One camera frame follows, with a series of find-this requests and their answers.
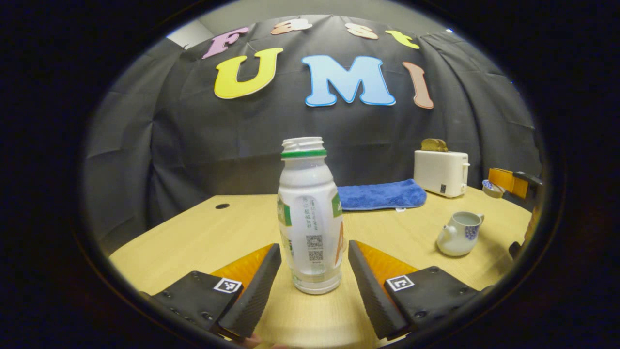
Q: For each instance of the blue towel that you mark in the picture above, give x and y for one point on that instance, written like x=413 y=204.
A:
x=382 y=195

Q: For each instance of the white blue-flowered teacup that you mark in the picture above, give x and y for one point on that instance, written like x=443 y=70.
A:
x=457 y=242

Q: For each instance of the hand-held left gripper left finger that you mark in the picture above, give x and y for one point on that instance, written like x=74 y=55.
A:
x=256 y=295

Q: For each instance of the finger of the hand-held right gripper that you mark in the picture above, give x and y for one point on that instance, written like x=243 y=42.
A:
x=506 y=180

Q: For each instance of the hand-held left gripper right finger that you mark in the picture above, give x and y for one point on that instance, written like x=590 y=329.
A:
x=370 y=295

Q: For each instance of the white toaster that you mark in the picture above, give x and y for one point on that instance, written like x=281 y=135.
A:
x=441 y=172

